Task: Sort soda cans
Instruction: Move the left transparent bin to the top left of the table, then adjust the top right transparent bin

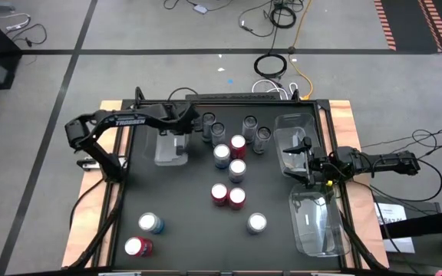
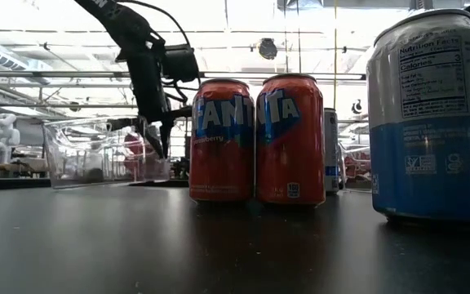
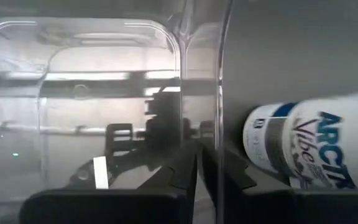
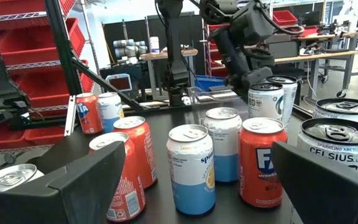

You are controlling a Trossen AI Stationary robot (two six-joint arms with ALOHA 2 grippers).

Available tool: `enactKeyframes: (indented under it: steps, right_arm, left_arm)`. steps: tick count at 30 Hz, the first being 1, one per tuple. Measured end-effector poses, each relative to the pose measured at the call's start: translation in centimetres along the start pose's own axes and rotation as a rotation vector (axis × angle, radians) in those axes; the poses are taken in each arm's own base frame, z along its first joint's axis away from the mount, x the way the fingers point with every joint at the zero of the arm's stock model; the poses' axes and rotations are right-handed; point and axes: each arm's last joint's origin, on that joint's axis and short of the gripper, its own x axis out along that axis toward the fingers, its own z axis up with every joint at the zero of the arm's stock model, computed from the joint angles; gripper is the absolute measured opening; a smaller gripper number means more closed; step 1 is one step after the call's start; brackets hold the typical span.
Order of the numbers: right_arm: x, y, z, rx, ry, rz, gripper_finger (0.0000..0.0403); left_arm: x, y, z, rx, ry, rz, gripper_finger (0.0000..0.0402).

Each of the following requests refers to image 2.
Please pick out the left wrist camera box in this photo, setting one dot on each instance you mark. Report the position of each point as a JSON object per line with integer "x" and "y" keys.
{"x": 180, "y": 63}

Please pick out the tall slim silver can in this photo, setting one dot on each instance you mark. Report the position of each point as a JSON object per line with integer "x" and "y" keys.
{"x": 331, "y": 139}

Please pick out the white robot statue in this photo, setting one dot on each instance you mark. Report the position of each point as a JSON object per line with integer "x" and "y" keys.
{"x": 3, "y": 134}

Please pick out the long horizontal ceiling rail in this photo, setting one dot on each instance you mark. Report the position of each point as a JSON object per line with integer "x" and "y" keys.
{"x": 76, "y": 74}

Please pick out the red Fanta soda can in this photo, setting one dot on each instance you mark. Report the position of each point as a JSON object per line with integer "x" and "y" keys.
{"x": 290, "y": 163}
{"x": 220, "y": 163}

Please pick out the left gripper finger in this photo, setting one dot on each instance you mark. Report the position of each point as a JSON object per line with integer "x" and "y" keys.
{"x": 151, "y": 141}
{"x": 166, "y": 136}

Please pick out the silver and blue soda can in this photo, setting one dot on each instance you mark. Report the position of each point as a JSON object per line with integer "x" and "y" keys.
{"x": 431, "y": 163}

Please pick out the black workbench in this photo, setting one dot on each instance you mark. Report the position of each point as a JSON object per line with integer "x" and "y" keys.
{"x": 10, "y": 183}

